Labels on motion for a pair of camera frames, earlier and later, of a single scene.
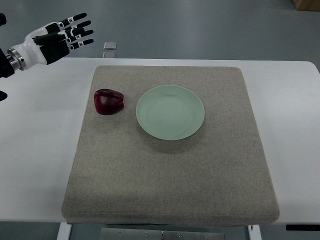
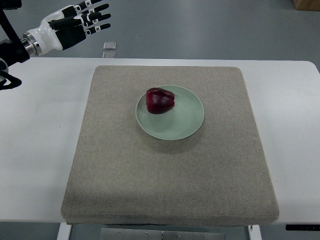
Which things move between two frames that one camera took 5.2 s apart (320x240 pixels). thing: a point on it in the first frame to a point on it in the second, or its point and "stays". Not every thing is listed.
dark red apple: x=108 y=101 to x=159 y=100
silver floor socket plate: x=110 y=46 stays
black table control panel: x=303 y=227 stays
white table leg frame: x=64 y=231 stays
